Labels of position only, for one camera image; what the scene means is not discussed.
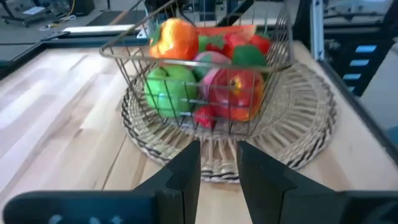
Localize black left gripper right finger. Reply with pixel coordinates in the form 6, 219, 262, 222
236, 139, 398, 224

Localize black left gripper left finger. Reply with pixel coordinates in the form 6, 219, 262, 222
2, 139, 202, 224

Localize red yellow apple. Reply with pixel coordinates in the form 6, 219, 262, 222
207, 67, 266, 123

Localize green apple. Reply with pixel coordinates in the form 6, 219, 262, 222
143, 64, 199, 119

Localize gold wire basket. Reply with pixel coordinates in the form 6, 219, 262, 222
99, 0, 295, 136

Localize orange with green leaves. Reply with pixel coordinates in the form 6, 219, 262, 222
148, 17, 200, 62

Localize round woven placemat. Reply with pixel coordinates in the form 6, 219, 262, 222
120, 60, 338, 184

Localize black computer blue lights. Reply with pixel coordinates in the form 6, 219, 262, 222
325, 27, 398, 97

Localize aluminium profile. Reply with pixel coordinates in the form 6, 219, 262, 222
310, 0, 326, 62

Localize black rolling stand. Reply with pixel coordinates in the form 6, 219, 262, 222
0, 0, 55, 28

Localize black table edge rail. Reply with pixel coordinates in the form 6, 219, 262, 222
0, 32, 150, 80
317, 58, 398, 164

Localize black upright frame strut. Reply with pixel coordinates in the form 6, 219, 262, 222
292, 0, 313, 62

